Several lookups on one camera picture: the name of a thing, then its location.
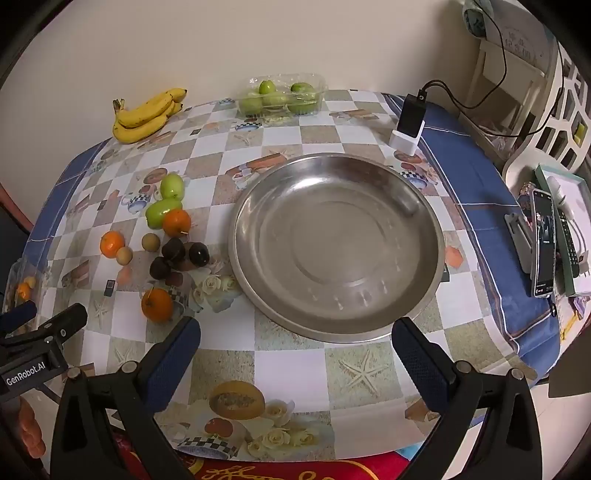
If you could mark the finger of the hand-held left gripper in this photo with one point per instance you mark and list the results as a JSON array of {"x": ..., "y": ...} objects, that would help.
[
  {"x": 21, "y": 315},
  {"x": 62, "y": 323}
]

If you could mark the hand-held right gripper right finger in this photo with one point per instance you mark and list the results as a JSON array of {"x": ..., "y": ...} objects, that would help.
[{"x": 422, "y": 364}]

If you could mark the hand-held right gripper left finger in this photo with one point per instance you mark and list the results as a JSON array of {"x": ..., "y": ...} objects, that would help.
[{"x": 173, "y": 364}]

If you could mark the large orange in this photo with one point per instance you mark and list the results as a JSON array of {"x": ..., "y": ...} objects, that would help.
[{"x": 157, "y": 303}]

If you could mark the tan longan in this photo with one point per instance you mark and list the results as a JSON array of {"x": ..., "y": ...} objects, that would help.
[
  {"x": 123, "y": 255},
  {"x": 151, "y": 242}
]

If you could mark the small orange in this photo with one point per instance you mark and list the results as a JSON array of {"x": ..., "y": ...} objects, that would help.
[{"x": 112, "y": 243}]

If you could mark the shiny black passion fruit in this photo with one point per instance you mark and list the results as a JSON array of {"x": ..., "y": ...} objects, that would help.
[{"x": 198, "y": 254}]

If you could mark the orange with stick stem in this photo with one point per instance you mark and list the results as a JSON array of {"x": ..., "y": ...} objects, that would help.
[{"x": 177, "y": 221}]

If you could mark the round steel plate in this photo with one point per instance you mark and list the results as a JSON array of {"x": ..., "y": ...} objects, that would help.
[{"x": 337, "y": 249}]

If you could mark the person's left hand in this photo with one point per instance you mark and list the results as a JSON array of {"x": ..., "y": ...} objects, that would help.
[{"x": 30, "y": 429}]

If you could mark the small orange fruit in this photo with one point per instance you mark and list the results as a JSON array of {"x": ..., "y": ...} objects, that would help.
[{"x": 23, "y": 291}]

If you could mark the small clear plastic box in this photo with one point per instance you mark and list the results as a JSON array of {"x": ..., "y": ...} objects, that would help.
[{"x": 14, "y": 281}]

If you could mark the small black device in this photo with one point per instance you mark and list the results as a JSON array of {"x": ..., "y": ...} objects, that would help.
[{"x": 109, "y": 288}]

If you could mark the reddish brown passion fruit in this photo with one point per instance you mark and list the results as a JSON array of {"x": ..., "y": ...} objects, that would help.
[{"x": 175, "y": 278}]

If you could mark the dark wrinkled passion fruit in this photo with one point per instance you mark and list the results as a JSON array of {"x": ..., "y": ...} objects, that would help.
[
  {"x": 173, "y": 249},
  {"x": 160, "y": 267}
]

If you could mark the red mat with gold print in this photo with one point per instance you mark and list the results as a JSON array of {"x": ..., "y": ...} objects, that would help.
[{"x": 277, "y": 468}]

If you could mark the green jujube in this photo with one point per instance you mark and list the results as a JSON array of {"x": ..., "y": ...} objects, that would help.
[
  {"x": 301, "y": 87},
  {"x": 301, "y": 106},
  {"x": 172, "y": 186},
  {"x": 275, "y": 99},
  {"x": 266, "y": 86},
  {"x": 161, "y": 211},
  {"x": 251, "y": 104}
]

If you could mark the grey phone stand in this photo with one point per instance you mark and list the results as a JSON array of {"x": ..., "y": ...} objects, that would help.
[{"x": 519, "y": 240}]

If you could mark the black smartphone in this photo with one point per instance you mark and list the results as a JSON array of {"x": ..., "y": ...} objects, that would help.
[{"x": 543, "y": 244}]

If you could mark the black remote control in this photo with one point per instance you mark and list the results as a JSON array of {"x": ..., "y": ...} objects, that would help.
[{"x": 568, "y": 244}]

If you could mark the bunch of yellow bananas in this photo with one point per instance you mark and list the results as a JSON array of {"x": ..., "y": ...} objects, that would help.
[{"x": 143, "y": 115}]

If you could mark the white charging dock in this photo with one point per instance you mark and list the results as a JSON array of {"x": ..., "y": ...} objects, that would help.
[{"x": 404, "y": 141}]

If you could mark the green edged flat box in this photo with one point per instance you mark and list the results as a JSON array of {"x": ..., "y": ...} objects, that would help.
[{"x": 581, "y": 194}]

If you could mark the black charger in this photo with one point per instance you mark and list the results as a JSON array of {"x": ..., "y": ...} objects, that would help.
[{"x": 412, "y": 115}]

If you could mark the white lattice chair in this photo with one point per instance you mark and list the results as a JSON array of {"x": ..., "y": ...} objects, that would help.
[{"x": 558, "y": 124}]

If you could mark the clear plastic fruit container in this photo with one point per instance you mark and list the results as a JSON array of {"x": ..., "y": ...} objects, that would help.
[{"x": 281, "y": 94}]

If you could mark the white wooden shelf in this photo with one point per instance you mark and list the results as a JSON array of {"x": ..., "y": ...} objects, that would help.
[{"x": 503, "y": 74}]

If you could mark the patterned pouch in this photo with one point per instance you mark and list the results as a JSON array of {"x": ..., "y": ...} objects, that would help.
[{"x": 475, "y": 16}]

